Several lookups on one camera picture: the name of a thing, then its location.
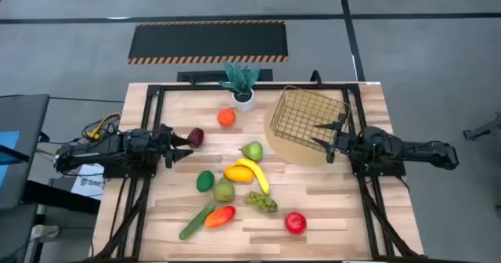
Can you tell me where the green plant in white pot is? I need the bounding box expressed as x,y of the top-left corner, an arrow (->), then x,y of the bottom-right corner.
218,61 -> 261,112

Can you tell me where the yellow banana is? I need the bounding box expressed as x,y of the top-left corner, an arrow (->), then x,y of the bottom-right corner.
233,157 -> 271,196

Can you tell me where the white paper sign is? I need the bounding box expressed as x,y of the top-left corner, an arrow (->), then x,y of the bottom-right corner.
70,163 -> 106,200

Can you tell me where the green grape bunch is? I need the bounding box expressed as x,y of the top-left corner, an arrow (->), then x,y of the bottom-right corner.
244,191 -> 279,214

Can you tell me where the dark grey side desk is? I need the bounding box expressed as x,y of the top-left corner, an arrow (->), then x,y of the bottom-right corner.
0,94 -> 51,211

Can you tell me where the gold wire basket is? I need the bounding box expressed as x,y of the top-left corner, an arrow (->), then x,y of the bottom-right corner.
269,85 -> 352,153

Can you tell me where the orange tangerine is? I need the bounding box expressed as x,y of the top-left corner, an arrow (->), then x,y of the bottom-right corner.
217,108 -> 236,128

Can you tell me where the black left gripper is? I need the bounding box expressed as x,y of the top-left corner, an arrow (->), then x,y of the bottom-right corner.
151,124 -> 194,169

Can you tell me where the yellow cable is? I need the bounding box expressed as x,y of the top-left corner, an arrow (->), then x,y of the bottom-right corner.
86,113 -> 121,140

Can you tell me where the red orange mango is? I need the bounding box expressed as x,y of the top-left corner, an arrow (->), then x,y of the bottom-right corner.
204,205 -> 237,229

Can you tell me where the green cucumber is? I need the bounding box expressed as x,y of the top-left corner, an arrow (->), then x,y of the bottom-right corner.
178,203 -> 216,241

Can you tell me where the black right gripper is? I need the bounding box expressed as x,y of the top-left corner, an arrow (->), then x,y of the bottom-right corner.
312,113 -> 357,164

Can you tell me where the red apple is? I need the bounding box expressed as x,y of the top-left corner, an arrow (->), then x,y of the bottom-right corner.
284,211 -> 308,236

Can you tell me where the brownish green pear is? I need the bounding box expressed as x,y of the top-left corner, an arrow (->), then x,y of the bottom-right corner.
212,176 -> 236,204

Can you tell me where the dark green avocado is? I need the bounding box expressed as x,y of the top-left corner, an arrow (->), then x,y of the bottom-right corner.
196,170 -> 215,193

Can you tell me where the black hazard-striped floor mat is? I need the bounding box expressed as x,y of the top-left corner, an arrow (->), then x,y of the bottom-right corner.
127,20 -> 290,65

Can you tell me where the black metal table frame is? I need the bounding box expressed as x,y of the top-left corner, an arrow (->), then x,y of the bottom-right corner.
89,81 -> 420,262

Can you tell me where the yellow orange mango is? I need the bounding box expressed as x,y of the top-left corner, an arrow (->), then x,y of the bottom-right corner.
223,164 -> 255,183

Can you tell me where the bright green pear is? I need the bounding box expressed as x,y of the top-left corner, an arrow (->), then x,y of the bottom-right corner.
239,140 -> 264,163

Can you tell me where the dark red plum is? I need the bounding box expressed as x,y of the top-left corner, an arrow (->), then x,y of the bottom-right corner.
186,127 -> 205,149

